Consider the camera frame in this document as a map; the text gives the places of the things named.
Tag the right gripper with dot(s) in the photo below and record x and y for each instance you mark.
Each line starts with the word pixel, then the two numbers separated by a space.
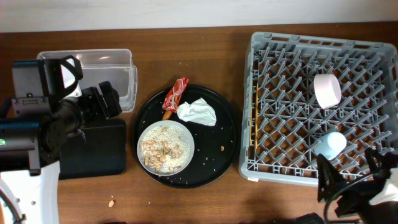
pixel 335 177

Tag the clear plastic bin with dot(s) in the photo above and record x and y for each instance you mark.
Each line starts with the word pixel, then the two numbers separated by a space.
pixel 100 65

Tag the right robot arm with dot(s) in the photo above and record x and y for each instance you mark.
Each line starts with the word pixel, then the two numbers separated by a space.
pixel 358 197

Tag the nut on table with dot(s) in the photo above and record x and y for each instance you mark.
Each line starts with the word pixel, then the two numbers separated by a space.
pixel 111 204

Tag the grey plate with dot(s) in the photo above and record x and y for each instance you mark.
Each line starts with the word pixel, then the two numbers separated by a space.
pixel 166 123

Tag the white napkin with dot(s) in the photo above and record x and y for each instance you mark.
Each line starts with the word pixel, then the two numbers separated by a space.
pixel 199 112

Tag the light blue cup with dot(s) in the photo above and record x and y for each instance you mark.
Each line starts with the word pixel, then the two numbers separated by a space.
pixel 330 145

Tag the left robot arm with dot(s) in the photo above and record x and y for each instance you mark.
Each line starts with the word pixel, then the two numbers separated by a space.
pixel 47 109

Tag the round black tray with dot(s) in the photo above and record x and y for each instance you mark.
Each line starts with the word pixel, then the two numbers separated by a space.
pixel 209 163

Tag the rice and food scraps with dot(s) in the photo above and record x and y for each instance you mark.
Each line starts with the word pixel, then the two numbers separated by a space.
pixel 164 149

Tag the grey dishwasher rack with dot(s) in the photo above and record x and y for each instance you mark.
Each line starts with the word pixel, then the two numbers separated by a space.
pixel 290 120

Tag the red snack wrapper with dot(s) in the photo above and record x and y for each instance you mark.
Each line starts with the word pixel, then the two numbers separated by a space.
pixel 173 97

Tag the black rectangular tray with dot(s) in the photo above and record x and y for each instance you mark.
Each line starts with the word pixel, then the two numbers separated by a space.
pixel 101 153

